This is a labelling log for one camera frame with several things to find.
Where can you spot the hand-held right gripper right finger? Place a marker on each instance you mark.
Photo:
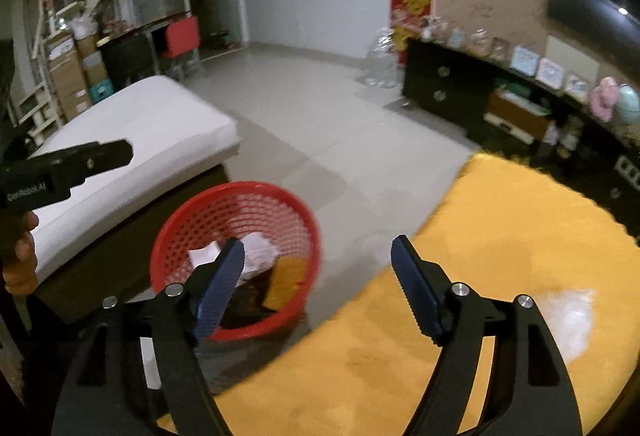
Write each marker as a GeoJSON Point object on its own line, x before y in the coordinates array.
{"type": "Point", "coordinates": [417, 291]}

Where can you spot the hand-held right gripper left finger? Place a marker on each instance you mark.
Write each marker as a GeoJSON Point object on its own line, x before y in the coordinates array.
{"type": "Point", "coordinates": [220, 291]}

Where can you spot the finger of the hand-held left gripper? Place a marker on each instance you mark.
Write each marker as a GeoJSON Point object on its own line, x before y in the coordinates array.
{"type": "Point", "coordinates": [100, 158]}

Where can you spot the yellow sponge cloth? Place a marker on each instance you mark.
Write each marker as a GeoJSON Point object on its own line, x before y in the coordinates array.
{"type": "Point", "coordinates": [285, 283]}

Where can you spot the red plastic basket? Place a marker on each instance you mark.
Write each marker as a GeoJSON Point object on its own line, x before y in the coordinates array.
{"type": "Point", "coordinates": [240, 188]}

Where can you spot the person's left hand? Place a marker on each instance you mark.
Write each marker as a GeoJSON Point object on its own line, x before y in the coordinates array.
{"type": "Point", "coordinates": [22, 261]}

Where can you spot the white cushioned bench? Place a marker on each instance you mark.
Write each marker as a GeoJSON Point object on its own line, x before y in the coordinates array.
{"type": "Point", "coordinates": [150, 126]}

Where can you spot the teal plastic crate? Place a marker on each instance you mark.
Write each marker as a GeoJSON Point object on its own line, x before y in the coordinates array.
{"type": "Point", "coordinates": [101, 90]}

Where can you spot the stack of cardboard boxes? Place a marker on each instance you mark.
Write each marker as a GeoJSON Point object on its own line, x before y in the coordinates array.
{"type": "Point", "coordinates": [70, 76]}

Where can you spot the yellow tablecloth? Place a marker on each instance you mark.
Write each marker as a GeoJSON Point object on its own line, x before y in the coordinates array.
{"type": "Point", "coordinates": [500, 241]}

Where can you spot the black side table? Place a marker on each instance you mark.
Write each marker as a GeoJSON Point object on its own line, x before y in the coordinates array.
{"type": "Point", "coordinates": [125, 56]}

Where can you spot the red chair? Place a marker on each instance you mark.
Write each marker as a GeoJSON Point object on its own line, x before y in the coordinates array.
{"type": "Point", "coordinates": [182, 36]}

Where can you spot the white flat device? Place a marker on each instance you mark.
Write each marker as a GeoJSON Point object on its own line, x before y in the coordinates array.
{"type": "Point", "coordinates": [502, 128]}

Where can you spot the brown cardboard box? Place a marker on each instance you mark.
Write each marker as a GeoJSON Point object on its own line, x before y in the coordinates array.
{"type": "Point", "coordinates": [520, 118]}

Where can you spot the black television cabinet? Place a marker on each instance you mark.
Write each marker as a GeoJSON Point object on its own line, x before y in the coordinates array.
{"type": "Point", "coordinates": [450, 81]}

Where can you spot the green white packages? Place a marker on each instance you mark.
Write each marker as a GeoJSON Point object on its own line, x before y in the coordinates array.
{"type": "Point", "coordinates": [520, 96]}

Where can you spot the large clear water bottle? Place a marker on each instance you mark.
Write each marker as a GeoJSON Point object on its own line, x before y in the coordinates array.
{"type": "Point", "coordinates": [382, 61]}

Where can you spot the white socket panel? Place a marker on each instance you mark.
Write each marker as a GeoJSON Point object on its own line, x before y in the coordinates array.
{"type": "Point", "coordinates": [629, 173]}

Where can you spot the small glass candy jar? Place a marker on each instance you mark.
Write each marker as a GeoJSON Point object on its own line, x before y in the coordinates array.
{"type": "Point", "coordinates": [482, 42]}

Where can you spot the small plush toy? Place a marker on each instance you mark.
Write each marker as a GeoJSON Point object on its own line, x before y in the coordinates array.
{"type": "Point", "coordinates": [430, 30]}

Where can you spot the pink plush toy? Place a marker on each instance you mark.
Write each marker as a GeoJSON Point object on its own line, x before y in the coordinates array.
{"type": "Point", "coordinates": [604, 98]}

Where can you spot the white blank board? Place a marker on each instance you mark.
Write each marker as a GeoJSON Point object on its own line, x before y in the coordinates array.
{"type": "Point", "coordinates": [570, 58]}

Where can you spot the pale blue globe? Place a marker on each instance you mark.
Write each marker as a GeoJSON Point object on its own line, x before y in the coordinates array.
{"type": "Point", "coordinates": [629, 105]}

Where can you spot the light picture frame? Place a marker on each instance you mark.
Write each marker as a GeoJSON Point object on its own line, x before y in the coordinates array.
{"type": "Point", "coordinates": [550, 72]}
{"type": "Point", "coordinates": [524, 60]}
{"type": "Point", "coordinates": [576, 86]}

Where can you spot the red yellow wall decoration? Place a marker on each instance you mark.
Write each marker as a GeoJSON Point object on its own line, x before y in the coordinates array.
{"type": "Point", "coordinates": [410, 6]}

